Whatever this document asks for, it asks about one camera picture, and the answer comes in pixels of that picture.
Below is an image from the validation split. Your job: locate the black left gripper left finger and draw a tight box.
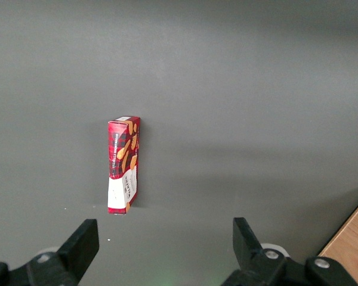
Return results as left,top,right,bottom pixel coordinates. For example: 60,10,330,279
0,219,100,286

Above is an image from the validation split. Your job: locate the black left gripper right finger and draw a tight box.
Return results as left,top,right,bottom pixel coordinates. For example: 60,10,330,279
223,217,357,286

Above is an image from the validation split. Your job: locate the red tartan shortbread box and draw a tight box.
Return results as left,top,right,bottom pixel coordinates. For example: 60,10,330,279
107,116,141,216

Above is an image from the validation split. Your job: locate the wooden box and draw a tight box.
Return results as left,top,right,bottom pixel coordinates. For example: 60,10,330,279
317,192,358,286

